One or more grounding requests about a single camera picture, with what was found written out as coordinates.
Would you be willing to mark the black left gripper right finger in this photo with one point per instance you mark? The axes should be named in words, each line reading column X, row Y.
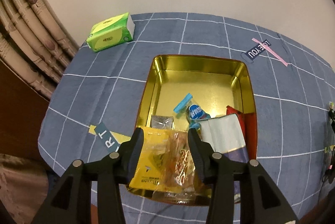
column 261, row 199

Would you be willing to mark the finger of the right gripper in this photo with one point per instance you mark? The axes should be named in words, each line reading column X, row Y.
column 331, row 114

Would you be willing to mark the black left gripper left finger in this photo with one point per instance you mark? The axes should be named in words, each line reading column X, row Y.
column 70, row 199

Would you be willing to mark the navy white snack box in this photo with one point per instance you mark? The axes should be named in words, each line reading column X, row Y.
column 225, row 136

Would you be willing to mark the yellow Wanlyuan snack bag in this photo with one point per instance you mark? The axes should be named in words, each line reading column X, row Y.
column 148, row 171

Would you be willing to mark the red snack packet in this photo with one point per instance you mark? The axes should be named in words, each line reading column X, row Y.
column 248, row 123

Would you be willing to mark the clear bag orange snacks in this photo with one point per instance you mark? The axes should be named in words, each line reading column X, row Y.
column 179, row 182

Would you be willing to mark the blue candy packet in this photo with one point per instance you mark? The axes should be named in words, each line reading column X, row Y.
column 193, row 111

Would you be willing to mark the grey clear seed bag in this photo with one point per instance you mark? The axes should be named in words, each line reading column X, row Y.
column 162, row 122

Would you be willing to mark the blue checked tablecloth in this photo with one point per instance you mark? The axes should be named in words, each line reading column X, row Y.
column 100, row 93

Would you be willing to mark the red gold metal tin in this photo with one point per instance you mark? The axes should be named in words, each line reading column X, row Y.
column 213, row 96

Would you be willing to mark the beige patterned curtain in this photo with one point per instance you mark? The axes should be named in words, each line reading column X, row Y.
column 34, row 45

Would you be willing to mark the green tissue pack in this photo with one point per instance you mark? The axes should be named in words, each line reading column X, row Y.
column 111, row 32

